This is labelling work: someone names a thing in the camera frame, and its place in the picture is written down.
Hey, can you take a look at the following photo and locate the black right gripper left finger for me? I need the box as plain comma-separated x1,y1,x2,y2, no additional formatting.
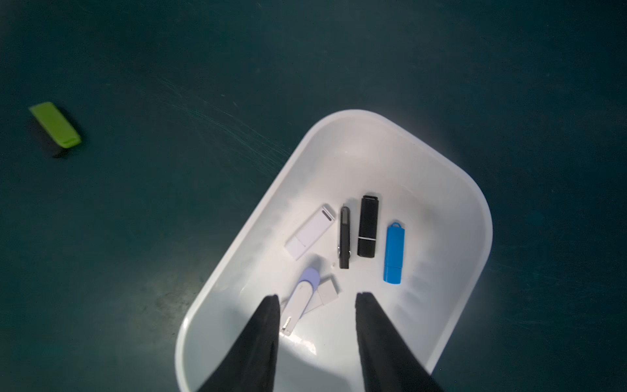
199,295,280,391

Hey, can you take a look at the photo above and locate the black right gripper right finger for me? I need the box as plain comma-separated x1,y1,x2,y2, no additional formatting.
355,292,442,391

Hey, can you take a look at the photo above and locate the lilac white swivel usb drive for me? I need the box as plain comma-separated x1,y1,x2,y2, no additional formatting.
279,268,339,336

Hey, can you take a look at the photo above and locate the blue usb flash drive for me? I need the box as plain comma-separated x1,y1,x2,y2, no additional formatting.
383,222,405,285

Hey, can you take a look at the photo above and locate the black swivel usb drive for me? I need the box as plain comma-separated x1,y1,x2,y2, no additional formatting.
338,206,351,270

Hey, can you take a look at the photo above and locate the black capped usb drive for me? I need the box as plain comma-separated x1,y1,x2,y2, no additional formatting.
357,195,379,258

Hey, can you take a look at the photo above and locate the white usb flash drive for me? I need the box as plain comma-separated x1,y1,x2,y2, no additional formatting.
284,204,336,260

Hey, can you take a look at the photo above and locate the white oval storage box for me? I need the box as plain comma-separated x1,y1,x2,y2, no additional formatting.
175,110,492,391

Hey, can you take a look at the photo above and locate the green usb flash drive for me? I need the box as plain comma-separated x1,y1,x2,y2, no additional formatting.
29,101,82,150

